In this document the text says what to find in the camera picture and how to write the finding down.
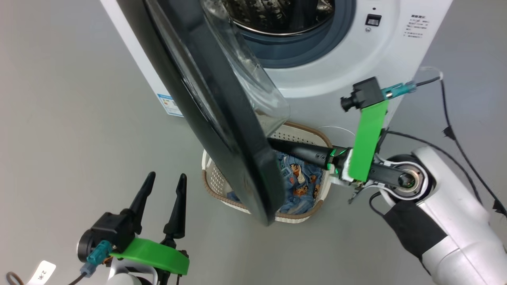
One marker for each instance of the printed text sticker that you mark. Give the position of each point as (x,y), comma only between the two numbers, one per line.
(415,27)

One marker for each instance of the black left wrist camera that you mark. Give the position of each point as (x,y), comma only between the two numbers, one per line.
(105,233)

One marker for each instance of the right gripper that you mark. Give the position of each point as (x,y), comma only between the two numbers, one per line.
(382,176)

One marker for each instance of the white paper tag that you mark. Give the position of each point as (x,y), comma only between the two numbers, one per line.
(41,273)

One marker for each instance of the dark round washing machine door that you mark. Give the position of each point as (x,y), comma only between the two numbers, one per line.
(237,138)

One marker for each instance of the cream perforated laundry basket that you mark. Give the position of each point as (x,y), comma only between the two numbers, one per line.
(295,136)

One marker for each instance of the white front-load washing machine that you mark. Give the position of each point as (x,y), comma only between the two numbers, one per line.
(336,71)

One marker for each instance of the teal left camera connector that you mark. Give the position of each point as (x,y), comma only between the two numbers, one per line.
(97,255)

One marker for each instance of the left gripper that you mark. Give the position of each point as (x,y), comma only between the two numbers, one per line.
(167,278)

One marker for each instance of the stainless steel washer drum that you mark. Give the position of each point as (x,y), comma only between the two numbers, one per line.
(277,16)

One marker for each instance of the teal right camera connector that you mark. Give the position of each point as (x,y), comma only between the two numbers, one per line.
(398,90)

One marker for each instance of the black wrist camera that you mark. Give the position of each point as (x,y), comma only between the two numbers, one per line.
(105,233)
(366,93)

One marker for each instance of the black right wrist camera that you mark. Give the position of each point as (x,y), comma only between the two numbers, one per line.
(366,93)

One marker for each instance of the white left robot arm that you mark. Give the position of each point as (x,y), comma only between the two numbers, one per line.
(126,278)

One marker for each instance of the teal camera connector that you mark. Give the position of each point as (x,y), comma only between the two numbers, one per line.
(97,255)
(398,90)

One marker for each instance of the grey rubber door gasket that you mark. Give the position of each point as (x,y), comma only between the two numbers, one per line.
(317,47)

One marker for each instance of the black door latch socket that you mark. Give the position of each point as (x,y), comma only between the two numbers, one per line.
(373,19)

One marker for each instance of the blue energy label sticker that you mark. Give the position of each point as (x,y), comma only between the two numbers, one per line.
(170,105)

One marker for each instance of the blue cartoon print garment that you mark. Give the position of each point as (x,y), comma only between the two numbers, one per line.
(303,186)

